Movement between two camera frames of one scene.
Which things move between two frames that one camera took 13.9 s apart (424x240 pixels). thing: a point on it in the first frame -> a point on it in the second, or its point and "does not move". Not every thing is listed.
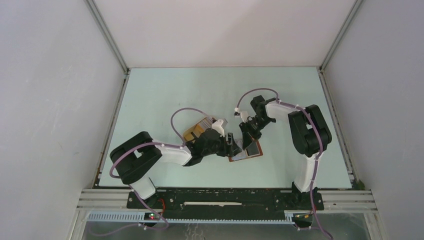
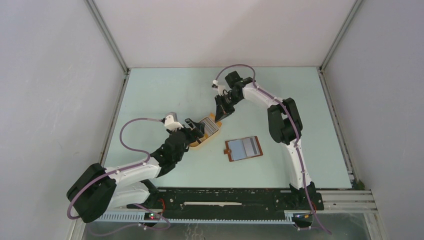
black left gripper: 234,148 -> 193,134
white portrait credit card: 240,142 -> 251,146
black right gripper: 247,138 -> 223,110
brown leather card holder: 254,150 does not move
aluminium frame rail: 334,200 does not move
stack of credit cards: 206,123 does not move
